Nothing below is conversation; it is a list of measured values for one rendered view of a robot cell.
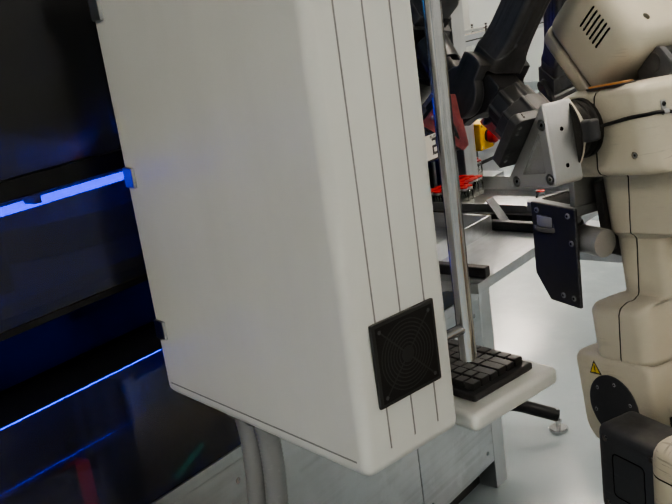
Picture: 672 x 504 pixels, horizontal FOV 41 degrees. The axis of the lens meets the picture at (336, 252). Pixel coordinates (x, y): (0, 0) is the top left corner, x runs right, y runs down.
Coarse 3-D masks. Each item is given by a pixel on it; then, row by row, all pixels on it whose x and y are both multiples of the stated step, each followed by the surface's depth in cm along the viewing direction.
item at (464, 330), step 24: (432, 0) 114; (432, 24) 115; (432, 48) 116; (432, 72) 117; (432, 96) 119; (456, 168) 121; (456, 192) 121; (456, 216) 122; (456, 240) 123; (456, 264) 124; (456, 288) 125; (456, 312) 127; (456, 336) 126
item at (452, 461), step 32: (448, 320) 230; (288, 448) 185; (448, 448) 234; (480, 448) 248; (192, 480) 164; (224, 480) 171; (288, 480) 185; (320, 480) 193; (352, 480) 202; (384, 480) 212; (416, 480) 223; (448, 480) 235
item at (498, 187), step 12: (492, 180) 227; (504, 180) 225; (492, 192) 224; (504, 192) 222; (516, 192) 221; (528, 192) 219; (552, 192) 216; (432, 204) 209; (468, 204) 203; (480, 204) 201; (504, 204) 198; (516, 204) 209
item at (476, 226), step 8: (440, 216) 198; (464, 216) 194; (472, 216) 193; (480, 216) 192; (488, 216) 190; (440, 224) 199; (464, 224) 195; (472, 224) 185; (480, 224) 188; (488, 224) 190; (440, 232) 195; (472, 232) 185; (480, 232) 188; (488, 232) 190; (440, 240) 189; (472, 240) 185; (440, 248) 176; (440, 256) 176
